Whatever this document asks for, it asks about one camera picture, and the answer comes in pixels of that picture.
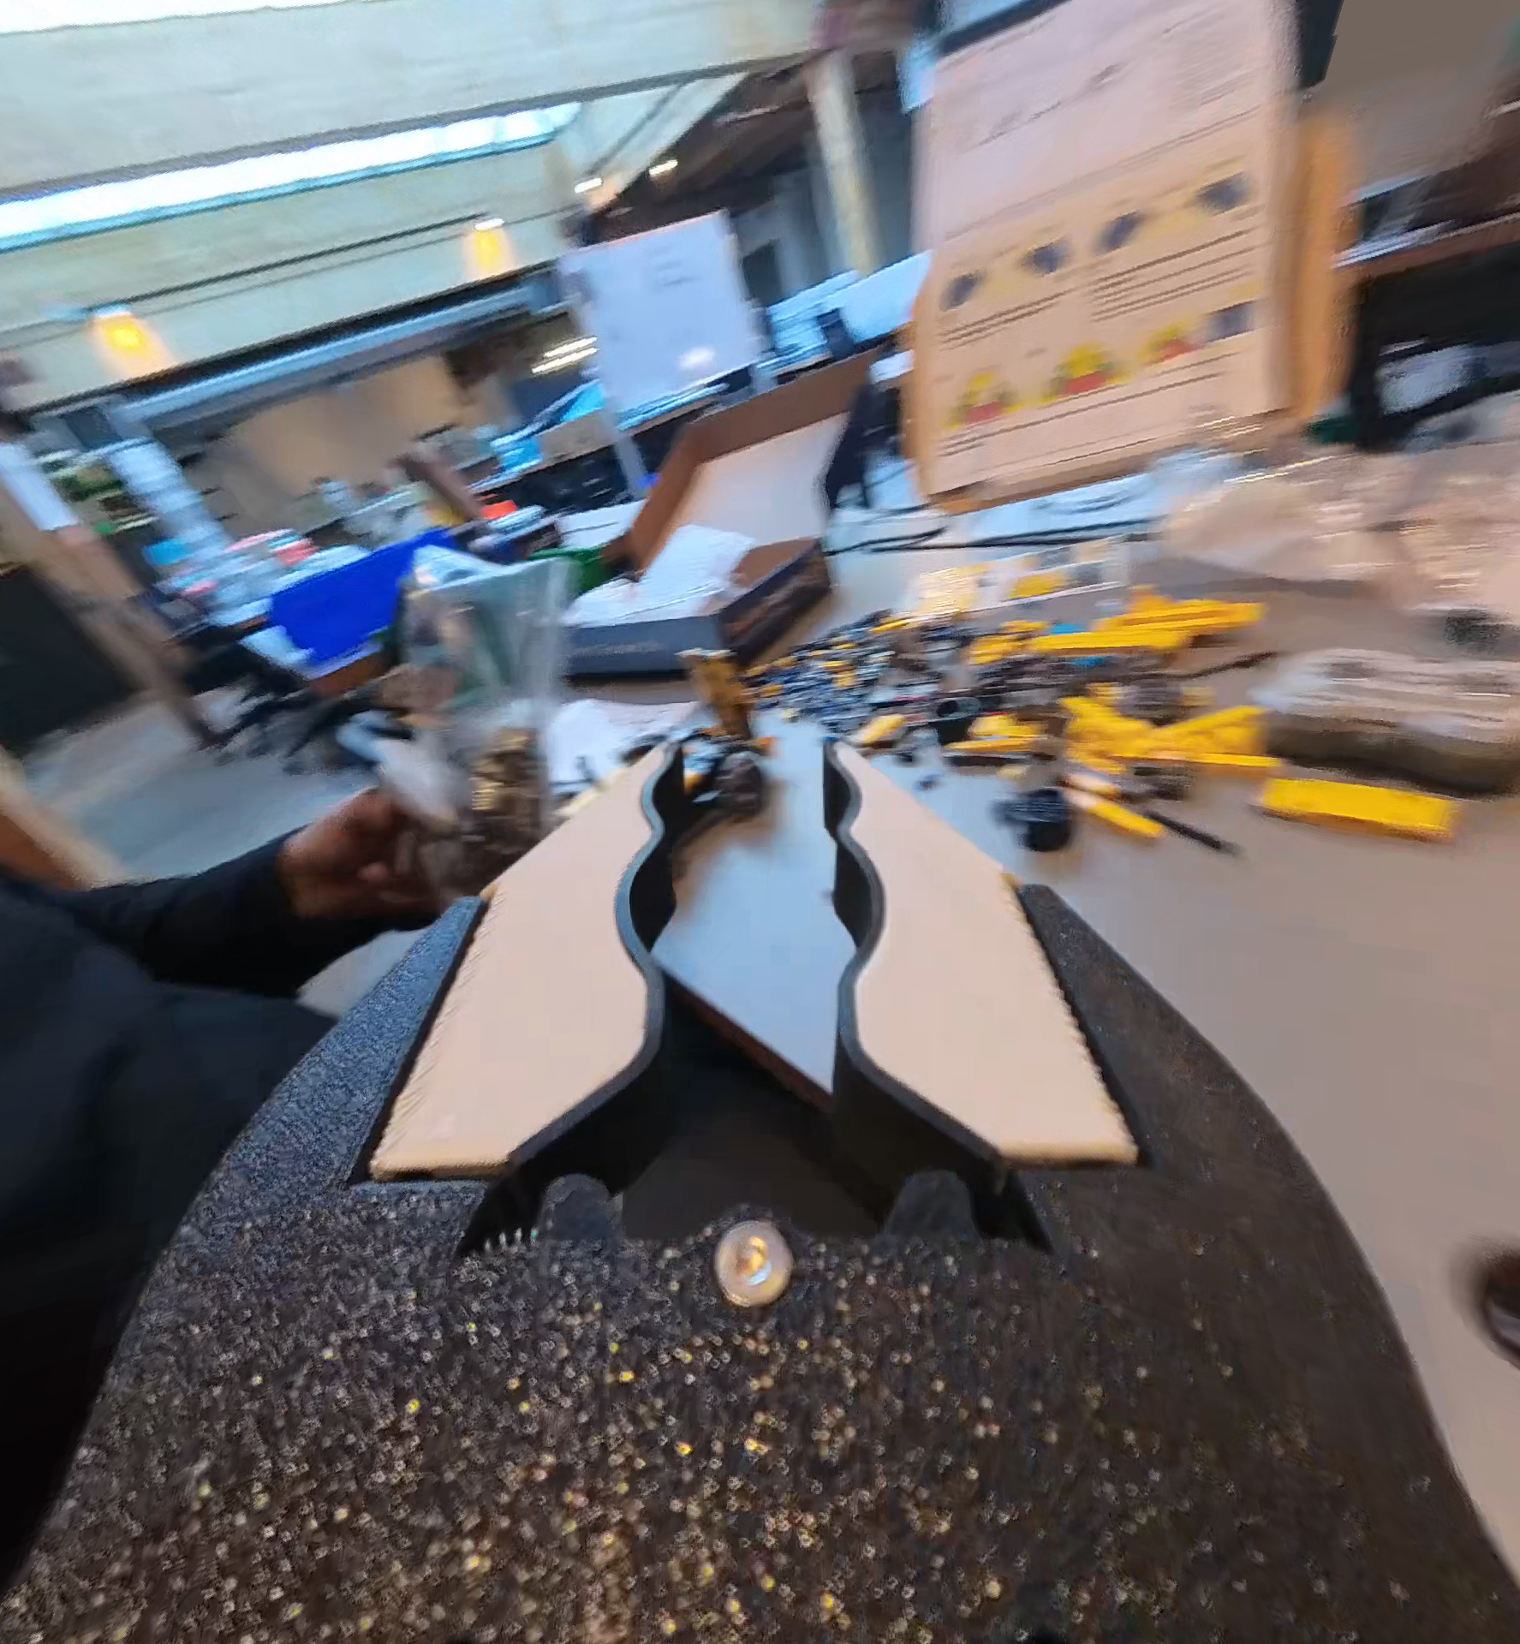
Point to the heap of yellow building beams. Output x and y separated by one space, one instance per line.
1159 732

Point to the grey battery box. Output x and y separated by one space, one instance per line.
1402 720

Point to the black toy wheel rim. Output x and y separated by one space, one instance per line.
1041 819

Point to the cardboard sign with paper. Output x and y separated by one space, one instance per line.
1094 257

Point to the grey desk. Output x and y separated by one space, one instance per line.
1224 1028

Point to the person's left forearm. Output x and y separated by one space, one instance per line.
131 925

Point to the pile of small building pieces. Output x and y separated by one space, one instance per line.
838 667

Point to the person's left hand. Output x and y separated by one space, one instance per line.
357 860

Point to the person's body in dark clothes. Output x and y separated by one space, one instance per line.
42 1220

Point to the green storage bin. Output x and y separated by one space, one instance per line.
574 566

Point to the crumpled clear plastic bag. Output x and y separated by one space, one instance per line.
1351 527

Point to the blue storage bin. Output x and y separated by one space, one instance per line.
350 604

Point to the clear plastic parts bag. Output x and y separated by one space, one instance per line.
492 667

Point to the white board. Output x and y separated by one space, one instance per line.
658 308

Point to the dark blue cardboard kit box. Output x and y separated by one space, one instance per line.
761 489

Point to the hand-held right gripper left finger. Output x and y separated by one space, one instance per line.
530 1014

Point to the white instruction booklet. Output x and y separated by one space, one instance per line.
593 739

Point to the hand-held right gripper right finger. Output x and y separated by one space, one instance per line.
978 1014

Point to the yellow black toy vehicle model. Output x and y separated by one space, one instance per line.
723 758

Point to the hanging lamp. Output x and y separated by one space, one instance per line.
127 340

